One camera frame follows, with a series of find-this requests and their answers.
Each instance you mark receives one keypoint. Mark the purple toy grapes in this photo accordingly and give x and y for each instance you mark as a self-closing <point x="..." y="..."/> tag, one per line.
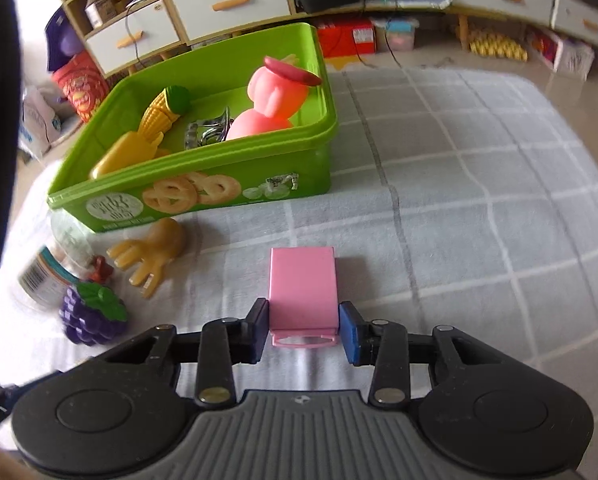
<point x="89" y="320"/>

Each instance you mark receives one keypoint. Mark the yellow egg tray toy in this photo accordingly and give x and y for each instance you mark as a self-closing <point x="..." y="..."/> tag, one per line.
<point x="496" y="45"/>

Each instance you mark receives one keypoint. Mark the white colourful cardboard box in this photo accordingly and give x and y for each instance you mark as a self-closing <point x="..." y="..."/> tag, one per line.
<point x="561" y="52"/>

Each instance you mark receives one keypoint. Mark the clear cotton swab jar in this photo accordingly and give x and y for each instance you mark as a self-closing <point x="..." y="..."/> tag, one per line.
<point x="41" y="275"/>

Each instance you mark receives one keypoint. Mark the grey checked tablecloth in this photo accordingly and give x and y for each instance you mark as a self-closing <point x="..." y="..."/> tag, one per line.
<point x="479" y="185"/>

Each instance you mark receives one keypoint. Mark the red bucket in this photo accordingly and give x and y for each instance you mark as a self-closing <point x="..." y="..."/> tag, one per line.
<point x="79" y="87"/>

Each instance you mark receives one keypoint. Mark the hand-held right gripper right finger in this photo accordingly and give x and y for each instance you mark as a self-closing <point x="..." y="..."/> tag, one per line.
<point x="351" y="332"/>

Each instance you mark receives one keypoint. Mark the yellow toy bowl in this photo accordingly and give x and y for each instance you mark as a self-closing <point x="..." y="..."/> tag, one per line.
<point x="124" y="152"/>

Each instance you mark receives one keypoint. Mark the green plastic box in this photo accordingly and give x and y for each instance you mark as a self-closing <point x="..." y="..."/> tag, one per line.
<point x="279" y="160"/>

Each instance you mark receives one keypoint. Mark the clear storage box blue lid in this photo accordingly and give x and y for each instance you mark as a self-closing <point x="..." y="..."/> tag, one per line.
<point x="399" y="35"/>

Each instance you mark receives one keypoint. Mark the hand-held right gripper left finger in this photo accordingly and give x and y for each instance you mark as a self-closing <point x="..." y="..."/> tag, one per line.
<point x="257" y="332"/>

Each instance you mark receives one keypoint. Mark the small pink box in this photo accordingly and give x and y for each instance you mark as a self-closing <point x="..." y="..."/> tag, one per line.
<point x="304" y="285"/>

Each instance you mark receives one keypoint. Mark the white plastic bag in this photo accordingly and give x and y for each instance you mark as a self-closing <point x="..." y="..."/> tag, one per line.
<point x="36" y="120"/>

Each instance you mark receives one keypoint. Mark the red cardboard box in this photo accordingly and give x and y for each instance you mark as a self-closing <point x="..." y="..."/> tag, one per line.
<point x="349" y="37"/>

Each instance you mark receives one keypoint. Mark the red-brown toy lobster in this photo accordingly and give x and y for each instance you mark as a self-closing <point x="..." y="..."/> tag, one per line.
<point x="101" y="267"/>

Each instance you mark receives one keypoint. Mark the yellow toy corn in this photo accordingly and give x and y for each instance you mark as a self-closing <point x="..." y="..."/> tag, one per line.
<point x="156" y="112"/>

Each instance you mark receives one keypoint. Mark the leopard print hair clip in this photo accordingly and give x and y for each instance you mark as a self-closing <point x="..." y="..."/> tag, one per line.
<point x="204" y="132"/>

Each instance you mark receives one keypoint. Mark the pink toy pig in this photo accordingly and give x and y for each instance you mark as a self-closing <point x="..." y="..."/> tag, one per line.
<point x="269" y="95"/>

